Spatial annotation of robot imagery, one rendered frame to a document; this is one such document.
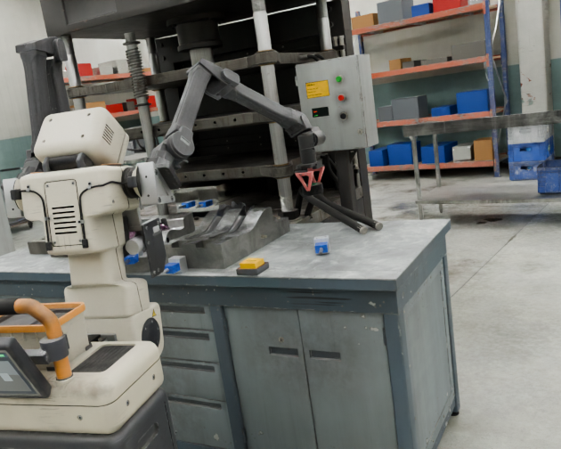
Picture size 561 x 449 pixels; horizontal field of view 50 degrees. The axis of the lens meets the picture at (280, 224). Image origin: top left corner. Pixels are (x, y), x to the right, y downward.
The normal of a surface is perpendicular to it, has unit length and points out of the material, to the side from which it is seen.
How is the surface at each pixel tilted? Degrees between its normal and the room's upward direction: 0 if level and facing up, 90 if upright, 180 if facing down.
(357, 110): 90
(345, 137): 90
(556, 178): 92
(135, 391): 90
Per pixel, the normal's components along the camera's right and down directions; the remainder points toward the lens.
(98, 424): -0.28, 0.24
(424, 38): -0.57, 0.25
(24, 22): 0.81, 0.01
